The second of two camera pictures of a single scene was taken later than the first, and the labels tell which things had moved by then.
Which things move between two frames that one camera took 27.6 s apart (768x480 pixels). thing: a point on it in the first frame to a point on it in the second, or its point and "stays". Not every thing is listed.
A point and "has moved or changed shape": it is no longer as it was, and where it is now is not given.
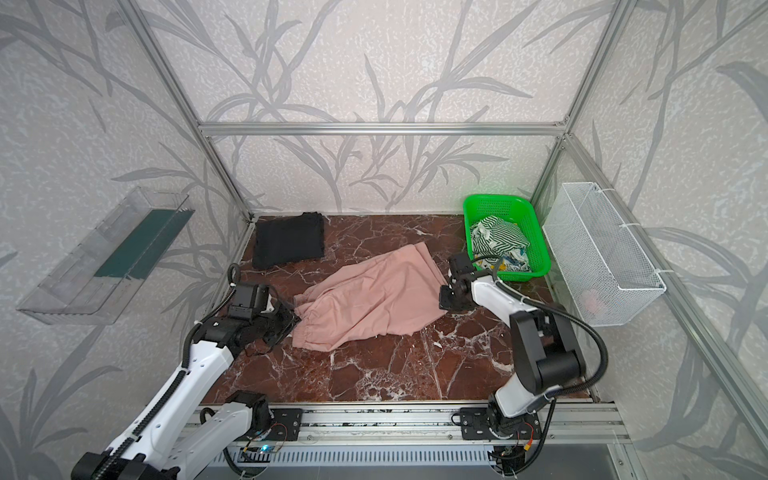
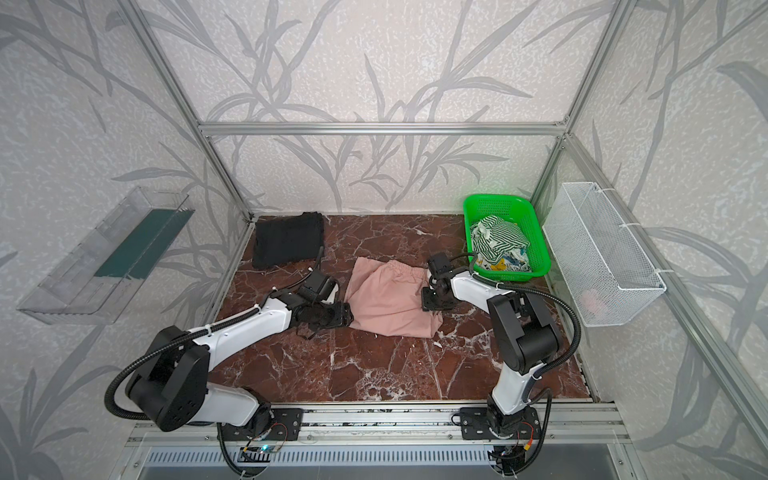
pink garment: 398,290 has moved or changed shape
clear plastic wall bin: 102,283 stays
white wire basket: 605,275 stays
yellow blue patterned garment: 511,261 stays
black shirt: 288,239 stays
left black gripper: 279,318 to 330,315
